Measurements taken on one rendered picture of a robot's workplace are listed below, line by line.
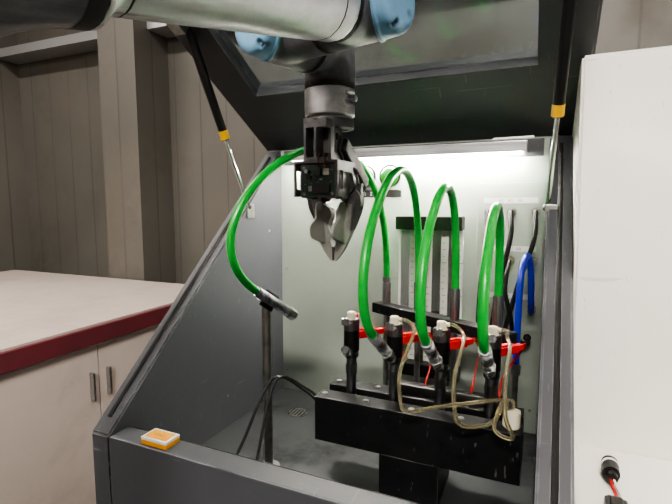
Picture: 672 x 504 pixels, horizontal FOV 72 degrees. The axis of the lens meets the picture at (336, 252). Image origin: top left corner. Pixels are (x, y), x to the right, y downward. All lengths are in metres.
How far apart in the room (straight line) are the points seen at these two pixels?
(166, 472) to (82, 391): 1.34
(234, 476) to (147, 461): 0.16
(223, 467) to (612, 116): 0.77
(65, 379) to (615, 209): 1.84
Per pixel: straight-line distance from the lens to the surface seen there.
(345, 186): 0.69
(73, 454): 2.17
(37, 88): 4.40
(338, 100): 0.69
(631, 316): 0.78
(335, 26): 0.51
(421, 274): 0.62
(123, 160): 3.24
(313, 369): 1.23
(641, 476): 0.74
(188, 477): 0.78
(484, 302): 0.62
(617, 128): 0.83
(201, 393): 1.01
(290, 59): 0.64
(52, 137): 4.23
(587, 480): 0.70
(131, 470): 0.86
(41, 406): 2.02
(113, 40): 3.41
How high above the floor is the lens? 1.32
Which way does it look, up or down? 6 degrees down
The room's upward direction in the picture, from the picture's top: straight up
